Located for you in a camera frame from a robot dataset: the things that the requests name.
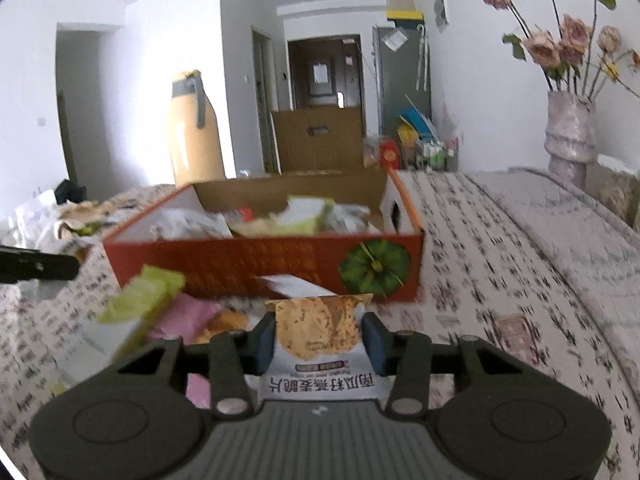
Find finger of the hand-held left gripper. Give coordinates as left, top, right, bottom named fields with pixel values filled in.
left=0, top=245, right=81, bottom=283

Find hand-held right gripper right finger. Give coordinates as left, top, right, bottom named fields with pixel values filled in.
left=361, top=311, right=528, bottom=419

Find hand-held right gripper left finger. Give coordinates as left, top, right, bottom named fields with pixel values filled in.
left=102, top=311, right=277, bottom=420

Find white biscuit snack packet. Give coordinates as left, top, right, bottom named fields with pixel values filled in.
left=260, top=294, right=391, bottom=403
left=205, top=307, right=253, bottom=343

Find orange cardboard box pumpkin print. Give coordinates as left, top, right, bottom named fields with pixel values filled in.
left=102, top=166, right=426, bottom=303

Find pink snack packet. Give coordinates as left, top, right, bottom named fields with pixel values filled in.
left=147, top=292, right=223, bottom=341
left=185, top=375, right=213, bottom=408

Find white cloth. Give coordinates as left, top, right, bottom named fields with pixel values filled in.
left=10, top=195, right=66, bottom=256

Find black bag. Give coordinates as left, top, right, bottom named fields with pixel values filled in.
left=54, top=179, right=87, bottom=206

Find red gift box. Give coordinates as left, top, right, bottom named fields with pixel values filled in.
left=378, top=139, right=402, bottom=171

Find metal rack with bottles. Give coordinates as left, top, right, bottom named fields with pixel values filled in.
left=400, top=137, right=458, bottom=171

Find yellow thermos jug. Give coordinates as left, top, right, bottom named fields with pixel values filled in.
left=167, top=70, right=223, bottom=188

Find brown cardboard box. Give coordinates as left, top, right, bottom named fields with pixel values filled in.
left=271, top=106, right=365, bottom=173

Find grey quilted cloth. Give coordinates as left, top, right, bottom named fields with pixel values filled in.
left=465, top=167, right=640, bottom=361

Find blue and yellow bags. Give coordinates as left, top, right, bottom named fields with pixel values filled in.
left=397, top=95, right=438, bottom=146

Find grey refrigerator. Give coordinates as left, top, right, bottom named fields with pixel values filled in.
left=372, top=24, right=432, bottom=136

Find beige patterned box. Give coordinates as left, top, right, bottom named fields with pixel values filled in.
left=585, top=152, right=640, bottom=228

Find pink textured vase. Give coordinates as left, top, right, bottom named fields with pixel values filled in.
left=544, top=91, right=597, bottom=191

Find dark wooden door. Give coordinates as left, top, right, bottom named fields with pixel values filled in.
left=287, top=35, right=363, bottom=111

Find dried pink rose bouquet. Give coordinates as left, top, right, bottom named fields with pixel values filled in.
left=472, top=0, right=640, bottom=96

